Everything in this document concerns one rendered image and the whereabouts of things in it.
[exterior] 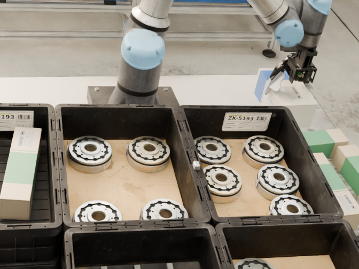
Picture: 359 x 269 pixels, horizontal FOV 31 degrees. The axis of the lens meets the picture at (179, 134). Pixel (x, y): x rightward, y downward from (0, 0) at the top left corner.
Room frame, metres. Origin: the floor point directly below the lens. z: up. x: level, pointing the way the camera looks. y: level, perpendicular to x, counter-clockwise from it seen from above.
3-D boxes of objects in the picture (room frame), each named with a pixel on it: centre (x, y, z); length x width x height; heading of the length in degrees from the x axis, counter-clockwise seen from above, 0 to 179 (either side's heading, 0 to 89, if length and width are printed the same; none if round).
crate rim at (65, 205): (1.08, 0.10, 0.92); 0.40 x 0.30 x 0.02; 18
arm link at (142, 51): (1.52, 0.14, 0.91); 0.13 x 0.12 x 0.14; 7
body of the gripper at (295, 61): (1.71, -0.31, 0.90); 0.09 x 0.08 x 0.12; 22
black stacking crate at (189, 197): (1.08, 0.10, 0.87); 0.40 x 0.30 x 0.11; 18
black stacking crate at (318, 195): (1.17, -0.18, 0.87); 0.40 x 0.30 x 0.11; 18
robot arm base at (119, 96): (1.50, 0.14, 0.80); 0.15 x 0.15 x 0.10
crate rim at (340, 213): (1.17, -0.18, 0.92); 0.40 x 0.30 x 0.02; 18
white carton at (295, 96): (1.73, -0.30, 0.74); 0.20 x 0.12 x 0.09; 22
